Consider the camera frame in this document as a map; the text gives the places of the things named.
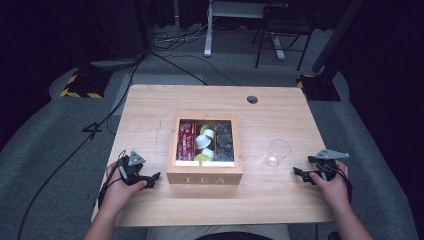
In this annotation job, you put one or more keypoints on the bundle of red tea packets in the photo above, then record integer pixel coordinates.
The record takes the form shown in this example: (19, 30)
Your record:
(186, 141)

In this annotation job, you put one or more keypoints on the yellow-green capsule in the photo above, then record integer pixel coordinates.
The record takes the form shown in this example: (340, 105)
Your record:
(201, 158)
(203, 128)

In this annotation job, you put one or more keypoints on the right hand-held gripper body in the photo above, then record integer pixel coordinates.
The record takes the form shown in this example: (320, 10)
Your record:
(326, 163)

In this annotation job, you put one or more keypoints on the pile of dark tea packets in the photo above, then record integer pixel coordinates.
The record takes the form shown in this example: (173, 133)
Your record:
(224, 143)

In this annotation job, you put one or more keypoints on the person's left hand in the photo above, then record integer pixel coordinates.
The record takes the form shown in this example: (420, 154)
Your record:
(121, 191)

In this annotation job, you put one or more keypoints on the striped black stand base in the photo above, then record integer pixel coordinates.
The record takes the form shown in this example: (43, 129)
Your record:
(319, 88)
(86, 84)

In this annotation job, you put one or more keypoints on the dark slanted post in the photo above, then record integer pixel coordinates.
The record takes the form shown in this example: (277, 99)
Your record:
(336, 33)

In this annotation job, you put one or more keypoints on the clear plastic cup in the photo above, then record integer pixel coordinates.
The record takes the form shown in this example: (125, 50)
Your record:
(278, 151)

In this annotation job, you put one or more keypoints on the wooden tea box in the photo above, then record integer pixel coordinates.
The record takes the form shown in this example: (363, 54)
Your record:
(204, 173)

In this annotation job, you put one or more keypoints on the black chair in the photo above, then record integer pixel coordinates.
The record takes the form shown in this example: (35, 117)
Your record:
(286, 23)

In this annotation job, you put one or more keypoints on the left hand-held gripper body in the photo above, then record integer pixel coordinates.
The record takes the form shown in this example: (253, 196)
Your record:
(131, 168)

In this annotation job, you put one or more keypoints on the large white capsule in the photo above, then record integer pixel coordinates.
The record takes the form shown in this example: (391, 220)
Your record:
(202, 142)

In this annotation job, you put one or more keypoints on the person's right hand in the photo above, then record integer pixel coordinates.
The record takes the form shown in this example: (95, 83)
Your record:
(331, 190)

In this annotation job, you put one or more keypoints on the white desk frame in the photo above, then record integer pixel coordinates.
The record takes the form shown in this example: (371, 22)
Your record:
(208, 33)

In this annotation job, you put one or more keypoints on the person's dark shirt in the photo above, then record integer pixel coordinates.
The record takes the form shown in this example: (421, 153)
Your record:
(233, 236)

